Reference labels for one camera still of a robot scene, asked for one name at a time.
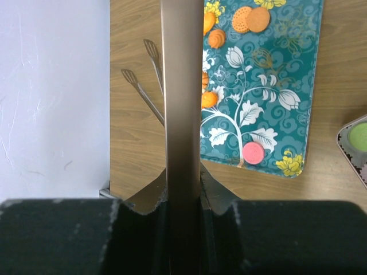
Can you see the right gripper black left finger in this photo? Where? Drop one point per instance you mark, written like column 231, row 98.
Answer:
column 87, row 236

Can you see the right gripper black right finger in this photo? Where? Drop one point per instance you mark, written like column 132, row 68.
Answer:
column 279, row 237

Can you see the green sandwich cookie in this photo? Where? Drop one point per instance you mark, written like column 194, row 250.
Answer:
column 357, row 136

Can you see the beige tin lid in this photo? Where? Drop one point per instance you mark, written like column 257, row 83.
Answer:
column 182, row 38

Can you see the steel kitchen tongs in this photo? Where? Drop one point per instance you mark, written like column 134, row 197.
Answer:
column 148, row 84

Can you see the pink sandwich cookie lower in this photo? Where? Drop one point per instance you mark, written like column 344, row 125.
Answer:
column 253, row 153

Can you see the orange fish cookie middle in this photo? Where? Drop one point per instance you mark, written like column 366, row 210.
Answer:
column 208, row 99

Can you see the orange fish cookie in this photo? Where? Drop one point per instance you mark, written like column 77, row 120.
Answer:
column 209, row 22
column 208, row 99

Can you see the brown cookie tin box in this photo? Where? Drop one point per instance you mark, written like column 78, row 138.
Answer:
column 356, row 159

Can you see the teal floral serving tray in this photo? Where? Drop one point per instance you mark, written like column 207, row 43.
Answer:
column 264, row 82

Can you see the orange flower cookie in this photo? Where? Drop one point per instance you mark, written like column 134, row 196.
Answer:
column 205, row 80

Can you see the orange swirl cookie top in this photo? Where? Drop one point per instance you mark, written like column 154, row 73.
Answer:
column 216, row 38

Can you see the plain orange round cookie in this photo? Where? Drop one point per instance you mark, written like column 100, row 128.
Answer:
column 258, row 19

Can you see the orange fish cookie top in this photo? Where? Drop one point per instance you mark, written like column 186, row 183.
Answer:
column 209, row 22

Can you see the orange sandwich cookie top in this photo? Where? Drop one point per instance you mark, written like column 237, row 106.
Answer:
column 239, row 19

